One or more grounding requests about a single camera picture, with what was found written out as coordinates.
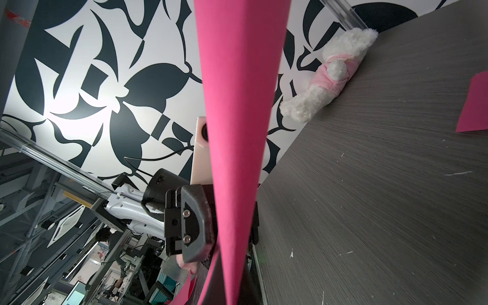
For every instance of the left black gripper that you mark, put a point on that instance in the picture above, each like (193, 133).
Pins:
(191, 223)

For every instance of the magenta paper sheet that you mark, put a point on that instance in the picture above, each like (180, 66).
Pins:
(240, 45)
(473, 116)

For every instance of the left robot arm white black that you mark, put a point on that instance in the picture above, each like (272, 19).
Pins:
(143, 210)

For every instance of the white teddy bear pink shirt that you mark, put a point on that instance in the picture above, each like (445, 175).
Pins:
(342, 56)

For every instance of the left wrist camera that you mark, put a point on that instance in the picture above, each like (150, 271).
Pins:
(201, 172)

